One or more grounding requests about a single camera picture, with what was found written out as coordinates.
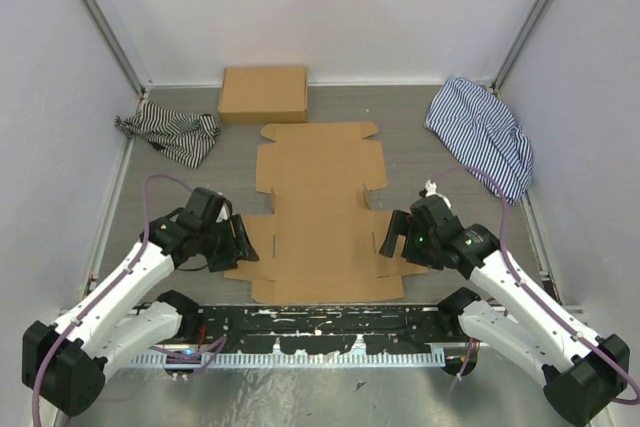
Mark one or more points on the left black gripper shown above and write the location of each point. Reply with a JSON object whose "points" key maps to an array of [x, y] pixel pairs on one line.
{"points": [[240, 247]]}

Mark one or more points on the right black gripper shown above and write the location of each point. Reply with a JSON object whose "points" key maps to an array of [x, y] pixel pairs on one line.
{"points": [[405, 223]]}

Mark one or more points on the cardboard box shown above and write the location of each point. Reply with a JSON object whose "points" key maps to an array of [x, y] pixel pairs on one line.
{"points": [[320, 242], [264, 94]]}

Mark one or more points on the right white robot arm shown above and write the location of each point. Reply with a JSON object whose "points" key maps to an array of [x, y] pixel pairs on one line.
{"points": [[580, 371]]}

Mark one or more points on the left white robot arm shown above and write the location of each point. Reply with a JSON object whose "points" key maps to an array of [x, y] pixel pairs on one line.
{"points": [[68, 362]]}

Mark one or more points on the folded closed cardboard box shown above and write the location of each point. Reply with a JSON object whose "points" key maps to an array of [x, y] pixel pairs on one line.
{"points": [[264, 94]]}

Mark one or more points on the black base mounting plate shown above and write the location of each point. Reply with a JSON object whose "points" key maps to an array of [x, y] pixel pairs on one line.
{"points": [[324, 329]]}

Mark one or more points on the blue white striped cloth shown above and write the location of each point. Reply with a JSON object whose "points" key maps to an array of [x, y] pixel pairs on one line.
{"points": [[481, 133]]}

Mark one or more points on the black white striped cloth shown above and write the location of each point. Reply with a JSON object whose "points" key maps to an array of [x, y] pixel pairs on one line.
{"points": [[186, 138]]}

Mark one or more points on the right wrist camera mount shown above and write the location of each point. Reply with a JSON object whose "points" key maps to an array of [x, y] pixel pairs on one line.
{"points": [[430, 196]]}

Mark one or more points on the slotted grey cable duct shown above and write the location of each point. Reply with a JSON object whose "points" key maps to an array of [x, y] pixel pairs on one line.
{"points": [[356, 358]]}

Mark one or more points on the right aluminium frame post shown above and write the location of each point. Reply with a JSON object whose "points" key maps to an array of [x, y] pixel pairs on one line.
{"points": [[532, 21]]}

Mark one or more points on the aluminium frame post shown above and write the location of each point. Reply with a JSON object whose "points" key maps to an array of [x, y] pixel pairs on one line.
{"points": [[532, 21], [106, 32]]}

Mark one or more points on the left aluminium frame post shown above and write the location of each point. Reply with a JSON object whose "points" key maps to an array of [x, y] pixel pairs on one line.
{"points": [[106, 32]]}

